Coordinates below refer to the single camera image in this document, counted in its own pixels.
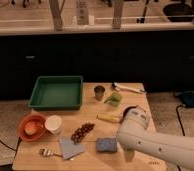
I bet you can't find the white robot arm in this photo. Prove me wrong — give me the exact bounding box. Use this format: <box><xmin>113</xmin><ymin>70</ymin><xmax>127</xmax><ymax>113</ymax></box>
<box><xmin>116</xmin><ymin>106</ymin><xmax>194</xmax><ymax>171</ymax></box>

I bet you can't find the black bowl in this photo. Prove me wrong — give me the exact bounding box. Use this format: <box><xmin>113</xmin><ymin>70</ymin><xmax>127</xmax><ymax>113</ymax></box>
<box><xmin>122</xmin><ymin>106</ymin><xmax>137</xmax><ymax>119</ymax></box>

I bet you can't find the small metal cup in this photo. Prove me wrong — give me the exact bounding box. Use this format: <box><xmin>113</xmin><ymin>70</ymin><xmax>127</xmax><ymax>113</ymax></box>
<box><xmin>94</xmin><ymin>85</ymin><xmax>105</xmax><ymax>101</ymax></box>

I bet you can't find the white cup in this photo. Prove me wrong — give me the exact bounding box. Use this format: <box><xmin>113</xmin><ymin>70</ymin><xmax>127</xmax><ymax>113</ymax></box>
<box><xmin>45</xmin><ymin>115</ymin><xmax>62</xmax><ymax>134</ymax></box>

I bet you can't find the black cable right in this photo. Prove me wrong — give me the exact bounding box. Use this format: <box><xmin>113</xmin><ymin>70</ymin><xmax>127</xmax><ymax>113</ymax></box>
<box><xmin>175</xmin><ymin>103</ymin><xmax>188</xmax><ymax>137</ymax></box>

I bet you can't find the dark blue power box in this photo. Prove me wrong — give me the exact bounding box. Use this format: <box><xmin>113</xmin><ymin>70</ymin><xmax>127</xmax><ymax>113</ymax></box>
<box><xmin>176</xmin><ymin>91</ymin><xmax>194</xmax><ymax>108</ymax></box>

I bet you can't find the blue sponge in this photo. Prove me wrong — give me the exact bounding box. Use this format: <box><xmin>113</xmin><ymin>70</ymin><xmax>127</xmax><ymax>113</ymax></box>
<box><xmin>96</xmin><ymin>138</ymin><xmax>118</xmax><ymax>153</ymax></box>

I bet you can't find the black cable left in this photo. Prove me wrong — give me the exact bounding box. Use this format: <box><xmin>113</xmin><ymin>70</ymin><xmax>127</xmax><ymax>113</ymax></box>
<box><xmin>0</xmin><ymin>129</ymin><xmax>22</xmax><ymax>155</ymax></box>

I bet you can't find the blue-grey cloth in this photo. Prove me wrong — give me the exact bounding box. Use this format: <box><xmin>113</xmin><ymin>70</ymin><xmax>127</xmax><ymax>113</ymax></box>
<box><xmin>59</xmin><ymin>137</ymin><xmax>86</xmax><ymax>160</ymax></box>

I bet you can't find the green plastic tray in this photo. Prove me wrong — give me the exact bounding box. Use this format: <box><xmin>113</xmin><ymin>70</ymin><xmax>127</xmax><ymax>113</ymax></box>
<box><xmin>29</xmin><ymin>76</ymin><xmax>83</xmax><ymax>110</ymax></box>

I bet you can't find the black cable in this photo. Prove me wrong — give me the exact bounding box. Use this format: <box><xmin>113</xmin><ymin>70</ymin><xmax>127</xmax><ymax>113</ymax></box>
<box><xmin>175</xmin><ymin>103</ymin><xmax>188</xmax><ymax>137</ymax></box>
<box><xmin>0</xmin><ymin>129</ymin><xmax>22</xmax><ymax>155</ymax></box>

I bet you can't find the bunch of dark grapes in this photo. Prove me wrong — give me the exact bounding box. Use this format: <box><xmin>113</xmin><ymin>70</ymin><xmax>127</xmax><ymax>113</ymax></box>
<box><xmin>71</xmin><ymin>123</ymin><xmax>95</xmax><ymax>144</ymax></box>

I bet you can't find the orange fruit in bowl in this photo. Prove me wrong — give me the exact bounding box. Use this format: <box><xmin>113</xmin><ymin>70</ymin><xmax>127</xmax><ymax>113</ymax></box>
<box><xmin>24</xmin><ymin>122</ymin><xmax>38</xmax><ymax>136</ymax></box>

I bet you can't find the orange bowl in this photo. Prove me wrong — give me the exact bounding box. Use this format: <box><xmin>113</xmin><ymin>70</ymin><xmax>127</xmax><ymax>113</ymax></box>
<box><xmin>18</xmin><ymin>114</ymin><xmax>46</xmax><ymax>142</ymax></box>

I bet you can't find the yellow banana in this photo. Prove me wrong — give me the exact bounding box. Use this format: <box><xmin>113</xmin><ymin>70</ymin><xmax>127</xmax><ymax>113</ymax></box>
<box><xmin>97</xmin><ymin>114</ymin><xmax>121</xmax><ymax>123</ymax></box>

